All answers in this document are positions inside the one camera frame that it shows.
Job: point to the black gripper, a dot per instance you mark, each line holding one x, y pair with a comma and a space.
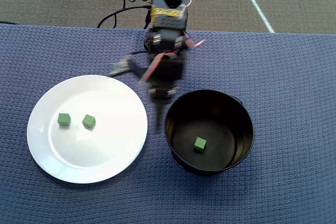
160, 93

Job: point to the green cube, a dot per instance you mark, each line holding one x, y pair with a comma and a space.
63, 119
88, 121
199, 144

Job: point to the white round plate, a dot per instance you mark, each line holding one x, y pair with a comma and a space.
105, 142

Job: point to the black metal bucket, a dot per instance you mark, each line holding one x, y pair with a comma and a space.
236, 129

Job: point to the blue woven tablecloth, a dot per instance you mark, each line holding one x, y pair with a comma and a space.
275, 103

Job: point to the small wrist camera board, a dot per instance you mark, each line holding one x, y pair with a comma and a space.
119, 68

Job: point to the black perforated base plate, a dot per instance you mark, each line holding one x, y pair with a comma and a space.
149, 41

